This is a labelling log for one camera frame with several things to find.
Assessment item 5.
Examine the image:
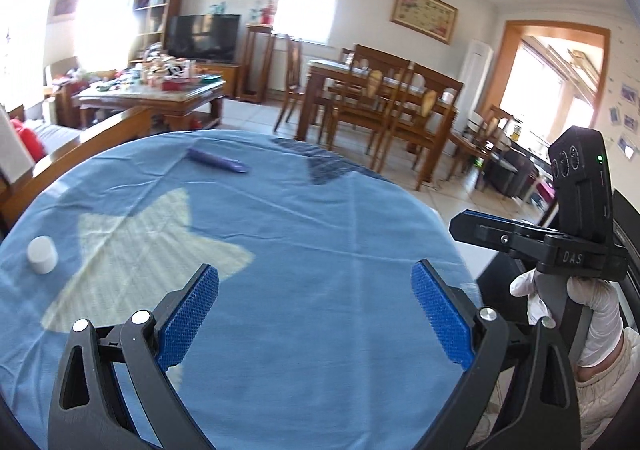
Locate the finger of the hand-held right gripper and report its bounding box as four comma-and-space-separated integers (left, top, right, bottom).
448, 211, 556, 258

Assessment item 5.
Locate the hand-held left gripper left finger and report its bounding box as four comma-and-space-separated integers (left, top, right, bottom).
47, 262, 221, 450

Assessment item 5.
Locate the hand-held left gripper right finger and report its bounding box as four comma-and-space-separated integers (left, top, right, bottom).
410, 259, 581, 450

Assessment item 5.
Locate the person's right forearm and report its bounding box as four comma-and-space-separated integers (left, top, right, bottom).
575, 330, 632, 381

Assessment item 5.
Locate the person's right hand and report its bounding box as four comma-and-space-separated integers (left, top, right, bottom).
510, 271, 623, 369

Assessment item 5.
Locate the round table blue cloth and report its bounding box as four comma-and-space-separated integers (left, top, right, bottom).
0, 130, 481, 450

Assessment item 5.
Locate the purple tube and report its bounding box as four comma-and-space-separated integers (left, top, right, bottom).
186, 146, 249, 175

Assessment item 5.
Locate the white cylinder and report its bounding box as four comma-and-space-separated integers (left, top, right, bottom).
27, 236, 59, 274

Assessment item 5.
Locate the white standing air conditioner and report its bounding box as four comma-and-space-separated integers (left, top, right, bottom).
460, 40, 493, 118

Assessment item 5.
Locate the person's pale quilted clothing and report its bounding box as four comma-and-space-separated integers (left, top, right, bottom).
575, 370, 640, 450

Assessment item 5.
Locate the wooden sofa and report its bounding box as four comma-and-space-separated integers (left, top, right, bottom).
0, 104, 153, 231

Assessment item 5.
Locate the wooden coffee table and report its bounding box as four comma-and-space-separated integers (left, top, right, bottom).
79, 74, 227, 133

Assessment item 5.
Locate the large framed painting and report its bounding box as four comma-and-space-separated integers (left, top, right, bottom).
390, 0, 458, 45

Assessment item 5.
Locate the red cushion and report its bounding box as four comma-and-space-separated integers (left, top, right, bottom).
10, 119, 47, 165

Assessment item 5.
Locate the wooden television stand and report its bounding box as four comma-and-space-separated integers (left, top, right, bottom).
197, 62, 243, 98

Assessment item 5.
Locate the wooden dining table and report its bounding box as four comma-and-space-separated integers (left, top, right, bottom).
295, 58, 458, 181

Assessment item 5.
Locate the wooden armchair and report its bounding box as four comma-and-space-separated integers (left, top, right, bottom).
44, 57, 81, 125

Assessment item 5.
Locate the black television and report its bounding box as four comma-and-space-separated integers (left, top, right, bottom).
165, 14, 242, 64

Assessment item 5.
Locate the tall wooden plant stand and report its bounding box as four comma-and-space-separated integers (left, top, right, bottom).
237, 23, 277, 104

